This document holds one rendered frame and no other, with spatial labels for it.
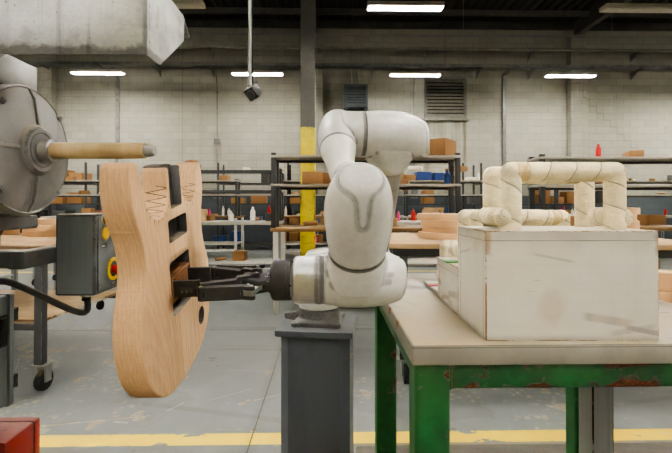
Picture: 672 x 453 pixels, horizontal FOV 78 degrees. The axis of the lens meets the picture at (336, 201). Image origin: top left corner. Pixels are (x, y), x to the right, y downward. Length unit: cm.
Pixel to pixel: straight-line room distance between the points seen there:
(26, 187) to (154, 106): 1216
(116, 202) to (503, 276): 59
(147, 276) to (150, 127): 1238
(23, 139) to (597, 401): 139
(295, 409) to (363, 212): 112
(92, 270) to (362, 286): 70
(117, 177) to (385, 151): 76
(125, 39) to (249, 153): 1138
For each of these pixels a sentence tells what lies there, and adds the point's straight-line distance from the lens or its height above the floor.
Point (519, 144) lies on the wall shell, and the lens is 1317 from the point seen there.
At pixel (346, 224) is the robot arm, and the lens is 64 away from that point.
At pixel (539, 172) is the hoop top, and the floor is 119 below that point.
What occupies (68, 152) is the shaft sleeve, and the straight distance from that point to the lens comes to 97.
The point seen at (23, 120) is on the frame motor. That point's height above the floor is 130.
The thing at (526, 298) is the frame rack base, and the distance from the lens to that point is 73.
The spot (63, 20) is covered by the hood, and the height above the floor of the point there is 144.
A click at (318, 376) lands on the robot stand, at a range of 158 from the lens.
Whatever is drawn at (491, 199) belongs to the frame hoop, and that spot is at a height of 115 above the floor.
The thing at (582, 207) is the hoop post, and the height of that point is 114.
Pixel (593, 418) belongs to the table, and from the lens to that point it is 131.
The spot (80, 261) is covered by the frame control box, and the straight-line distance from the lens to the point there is 119.
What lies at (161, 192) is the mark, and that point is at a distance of 78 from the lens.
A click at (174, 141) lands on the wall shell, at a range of 1273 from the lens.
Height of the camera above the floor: 114
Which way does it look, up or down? 1 degrees up
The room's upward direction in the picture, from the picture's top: straight up
